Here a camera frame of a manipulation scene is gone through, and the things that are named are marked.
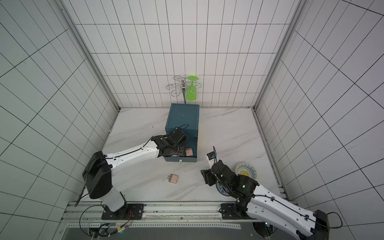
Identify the teal drawer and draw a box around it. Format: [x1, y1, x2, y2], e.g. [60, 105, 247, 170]
[165, 137, 198, 163]

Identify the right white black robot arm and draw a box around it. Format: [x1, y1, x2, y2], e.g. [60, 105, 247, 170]
[201, 161, 332, 240]

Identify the pink plug centre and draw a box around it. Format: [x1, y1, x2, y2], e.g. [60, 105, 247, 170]
[168, 174, 179, 184]

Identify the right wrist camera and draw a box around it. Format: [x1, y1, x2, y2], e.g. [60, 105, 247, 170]
[207, 151, 217, 169]

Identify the aluminium mounting rail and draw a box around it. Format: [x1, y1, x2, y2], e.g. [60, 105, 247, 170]
[61, 200, 304, 230]

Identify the pink brown plug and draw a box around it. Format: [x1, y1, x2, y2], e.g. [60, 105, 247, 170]
[185, 148, 194, 157]

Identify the silver glass holder stand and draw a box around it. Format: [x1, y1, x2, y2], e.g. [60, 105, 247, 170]
[166, 76, 187, 104]

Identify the teal drawer cabinet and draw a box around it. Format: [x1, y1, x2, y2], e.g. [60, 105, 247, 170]
[165, 103, 200, 138]

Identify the yellow patterned bowl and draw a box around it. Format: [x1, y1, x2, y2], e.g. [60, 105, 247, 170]
[235, 162, 257, 180]

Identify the blue white patterned bowl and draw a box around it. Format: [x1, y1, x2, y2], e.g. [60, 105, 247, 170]
[216, 183, 230, 197]

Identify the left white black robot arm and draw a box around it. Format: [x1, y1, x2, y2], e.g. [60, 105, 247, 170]
[82, 128, 189, 221]

